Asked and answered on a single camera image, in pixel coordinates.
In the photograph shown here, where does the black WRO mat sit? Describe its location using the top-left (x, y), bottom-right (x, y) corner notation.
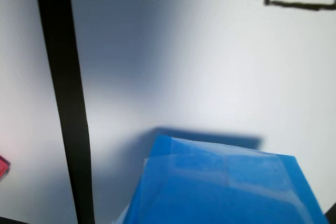
top-left (33, 0), bottom-right (96, 224)

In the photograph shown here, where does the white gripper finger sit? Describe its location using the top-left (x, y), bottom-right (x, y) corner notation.
top-left (112, 206), bottom-right (130, 224)

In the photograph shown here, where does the pink paper box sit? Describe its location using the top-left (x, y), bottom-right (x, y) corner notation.
top-left (0, 155), bottom-right (12, 182)

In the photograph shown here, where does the blue paper box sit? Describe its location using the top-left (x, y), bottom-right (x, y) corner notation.
top-left (114, 133), bottom-right (330, 224)

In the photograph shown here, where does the white zone 1 paper sheet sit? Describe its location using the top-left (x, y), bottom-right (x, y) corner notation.
top-left (67, 0), bottom-right (336, 224)

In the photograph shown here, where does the white zone 2 paper sheet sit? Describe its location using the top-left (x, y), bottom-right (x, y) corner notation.
top-left (0, 0), bottom-right (79, 224)

